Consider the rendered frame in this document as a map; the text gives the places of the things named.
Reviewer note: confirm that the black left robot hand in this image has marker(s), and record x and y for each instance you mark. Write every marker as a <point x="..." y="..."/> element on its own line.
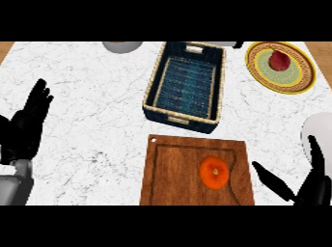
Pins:
<point x="26" y="125"/>

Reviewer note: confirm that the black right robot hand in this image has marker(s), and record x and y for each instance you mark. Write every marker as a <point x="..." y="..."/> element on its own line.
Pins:
<point x="314" y="186"/>

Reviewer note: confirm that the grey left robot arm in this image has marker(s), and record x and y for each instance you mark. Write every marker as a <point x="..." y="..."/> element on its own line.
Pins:
<point x="7" y="188"/>

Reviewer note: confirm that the orange squash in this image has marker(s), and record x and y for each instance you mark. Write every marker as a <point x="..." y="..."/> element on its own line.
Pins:
<point x="214" y="172"/>

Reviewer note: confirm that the brown wooden cutting board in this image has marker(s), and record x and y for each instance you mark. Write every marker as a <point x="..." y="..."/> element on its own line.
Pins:
<point x="197" y="172"/>

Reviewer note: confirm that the dark blue wicker basket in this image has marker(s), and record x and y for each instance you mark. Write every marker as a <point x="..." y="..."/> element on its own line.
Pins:
<point x="185" y="85"/>

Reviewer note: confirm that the white plate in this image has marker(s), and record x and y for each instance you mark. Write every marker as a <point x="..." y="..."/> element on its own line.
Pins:
<point x="327" y="151"/>

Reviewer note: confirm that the grey bowl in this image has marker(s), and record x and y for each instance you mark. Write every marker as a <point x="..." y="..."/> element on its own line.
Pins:
<point x="121" y="46"/>

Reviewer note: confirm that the yellow patterned plate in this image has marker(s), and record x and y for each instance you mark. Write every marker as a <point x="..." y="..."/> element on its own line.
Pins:
<point x="280" y="67"/>

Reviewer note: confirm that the red fruit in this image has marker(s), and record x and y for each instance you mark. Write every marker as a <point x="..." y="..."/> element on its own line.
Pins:
<point x="278" y="60"/>

